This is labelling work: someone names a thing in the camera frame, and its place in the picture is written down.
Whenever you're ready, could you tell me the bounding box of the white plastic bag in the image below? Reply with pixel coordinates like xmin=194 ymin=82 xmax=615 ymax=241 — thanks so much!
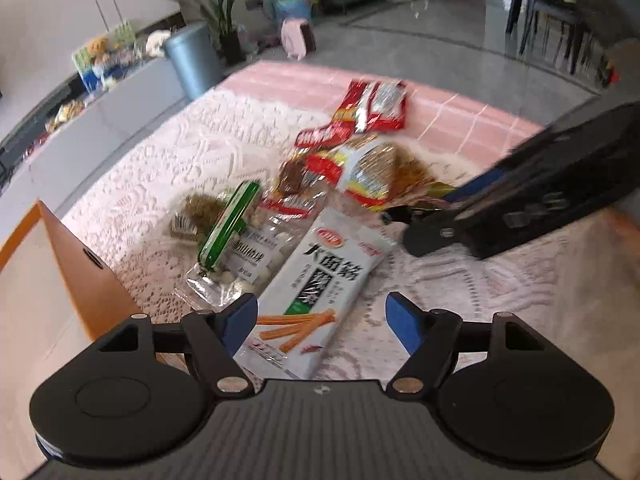
xmin=144 ymin=30 xmax=174 ymax=59

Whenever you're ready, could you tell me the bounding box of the red yellow snack packet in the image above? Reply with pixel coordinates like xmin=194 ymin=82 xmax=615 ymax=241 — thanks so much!
xmin=305 ymin=135 xmax=403 ymax=209

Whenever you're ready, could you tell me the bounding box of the green bag clip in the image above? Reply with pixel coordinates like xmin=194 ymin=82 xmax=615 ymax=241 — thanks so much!
xmin=197 ymin=181 xmax=262 ymax=273

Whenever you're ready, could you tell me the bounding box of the pink checked cloth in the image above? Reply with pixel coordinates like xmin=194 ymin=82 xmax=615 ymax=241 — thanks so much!
xmin=220 ymin=60 xmax=548 ymax=163

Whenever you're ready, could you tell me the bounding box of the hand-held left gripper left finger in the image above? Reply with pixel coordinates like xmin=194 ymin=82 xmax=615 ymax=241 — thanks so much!
xmin=95 ymin=292 xmax=258 ymax=396

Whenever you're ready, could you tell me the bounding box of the boxed plush toy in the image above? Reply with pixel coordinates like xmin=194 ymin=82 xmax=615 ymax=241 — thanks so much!
xmin=72 ymin=20 xmax=139 ymax=94

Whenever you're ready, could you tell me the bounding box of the grey marble TV cabinet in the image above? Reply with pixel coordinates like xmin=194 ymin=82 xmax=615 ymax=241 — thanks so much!
xmin=0 ymin=55 xmax=193 ymax=211

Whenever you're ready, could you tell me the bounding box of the small brown silver packet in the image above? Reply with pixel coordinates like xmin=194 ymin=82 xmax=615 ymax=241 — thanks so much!
xmin=167 ymin=192 xmax=228 ymax=246

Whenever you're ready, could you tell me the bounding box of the black dining chair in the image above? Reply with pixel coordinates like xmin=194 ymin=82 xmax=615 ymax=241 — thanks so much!
xmin=505 ymin=0 xmax=598 ymax=77

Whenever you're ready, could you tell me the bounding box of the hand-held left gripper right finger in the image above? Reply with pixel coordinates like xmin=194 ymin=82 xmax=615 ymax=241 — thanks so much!
xmin=385 ymin=291 xmax=548 ymax=395

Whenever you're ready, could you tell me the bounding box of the blue-grey trash can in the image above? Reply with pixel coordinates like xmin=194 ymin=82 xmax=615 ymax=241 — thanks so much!
xmin=162 ymin=22 xmax=224 ymax=103

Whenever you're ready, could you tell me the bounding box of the brown yellow snack packet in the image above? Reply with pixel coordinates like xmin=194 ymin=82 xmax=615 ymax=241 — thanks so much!
xmin=385 ymin=150 xmax=457 ymax=211

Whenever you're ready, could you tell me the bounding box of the orange-edged cardboard box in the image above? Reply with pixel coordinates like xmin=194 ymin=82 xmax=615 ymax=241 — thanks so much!
xmin=0 ymin=200 xmax=151 ymax=480

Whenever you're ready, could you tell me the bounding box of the pile of colourful packets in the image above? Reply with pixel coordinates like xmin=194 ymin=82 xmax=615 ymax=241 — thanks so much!
xmin=44 ymin=100 xmax=87 ymax=134

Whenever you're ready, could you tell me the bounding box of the pink backpack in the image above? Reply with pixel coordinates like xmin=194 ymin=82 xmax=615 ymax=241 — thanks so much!
xmin=280 ymin=17 xmax=317 ymax=62

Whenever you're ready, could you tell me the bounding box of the white packet with orange sticks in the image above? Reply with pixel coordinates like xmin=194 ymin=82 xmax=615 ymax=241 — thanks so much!
xmin=234 ymin=207 xmax=396 ymax=381

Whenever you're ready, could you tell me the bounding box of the potted long-leaf plant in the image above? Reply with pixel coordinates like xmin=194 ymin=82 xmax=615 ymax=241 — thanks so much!
xmin=165 ymin=0 xmax=253 ymax=66

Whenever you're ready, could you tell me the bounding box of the red silver snack packet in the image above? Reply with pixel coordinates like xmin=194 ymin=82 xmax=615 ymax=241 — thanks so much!
xmin=332 ymin=80 xmax=408 ymax=133

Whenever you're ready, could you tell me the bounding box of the clear bag of white candies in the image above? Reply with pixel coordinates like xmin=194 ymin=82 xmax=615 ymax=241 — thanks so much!
xmin=186 ymin=210 xmax=321 ymax=306

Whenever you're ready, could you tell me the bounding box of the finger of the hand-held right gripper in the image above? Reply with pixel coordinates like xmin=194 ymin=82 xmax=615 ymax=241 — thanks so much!
xmin=402 ymin=182 xmax=623 ymax=261
xmin=382 ymin=169 xmax=511 ymax=226

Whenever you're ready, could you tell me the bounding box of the clear packet of brown snacks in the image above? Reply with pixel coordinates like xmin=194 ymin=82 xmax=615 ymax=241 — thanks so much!
xmin=262 ymin=157 xmax=331 ymax=216

